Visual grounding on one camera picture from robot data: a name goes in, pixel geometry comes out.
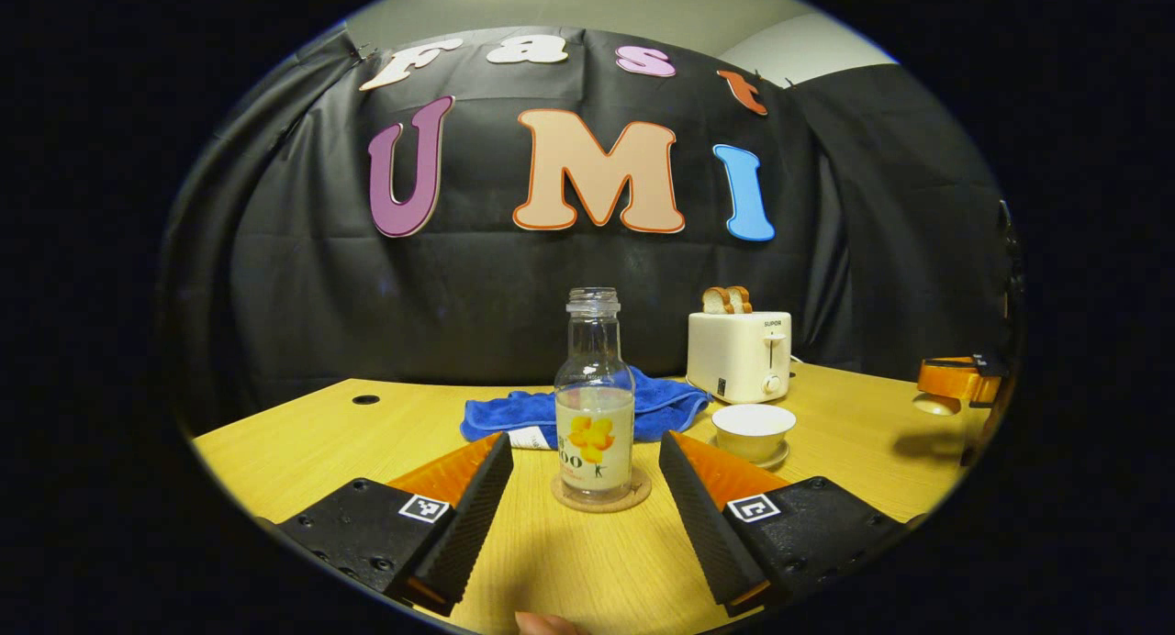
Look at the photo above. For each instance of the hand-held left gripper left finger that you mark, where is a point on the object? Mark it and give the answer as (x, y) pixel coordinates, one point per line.
(473, 520)

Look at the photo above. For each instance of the clear glass water bottle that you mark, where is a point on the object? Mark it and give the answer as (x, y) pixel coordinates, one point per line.
(595, 433)

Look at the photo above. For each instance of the toast slice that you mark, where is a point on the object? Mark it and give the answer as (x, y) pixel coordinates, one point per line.
(742, 298)
(714, 301)

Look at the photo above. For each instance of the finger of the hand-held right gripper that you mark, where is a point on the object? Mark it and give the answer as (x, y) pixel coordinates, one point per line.
(955, 378)

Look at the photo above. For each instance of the blue towel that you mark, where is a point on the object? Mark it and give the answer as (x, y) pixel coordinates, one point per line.
(505, 415)

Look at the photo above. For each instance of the round cork coaster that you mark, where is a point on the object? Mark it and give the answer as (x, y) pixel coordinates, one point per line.
(643, 488)

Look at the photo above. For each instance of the cream teacup lid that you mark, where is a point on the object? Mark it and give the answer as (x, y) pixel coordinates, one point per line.
(936, 406)

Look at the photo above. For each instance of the cream toaster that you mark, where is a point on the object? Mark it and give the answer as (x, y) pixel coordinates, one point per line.
(734, 360)

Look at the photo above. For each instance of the cream ceramic teacup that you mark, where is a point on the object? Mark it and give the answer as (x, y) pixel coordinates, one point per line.
(753, 442)

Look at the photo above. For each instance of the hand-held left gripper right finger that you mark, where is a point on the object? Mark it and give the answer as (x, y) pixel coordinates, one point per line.
(702, 525)

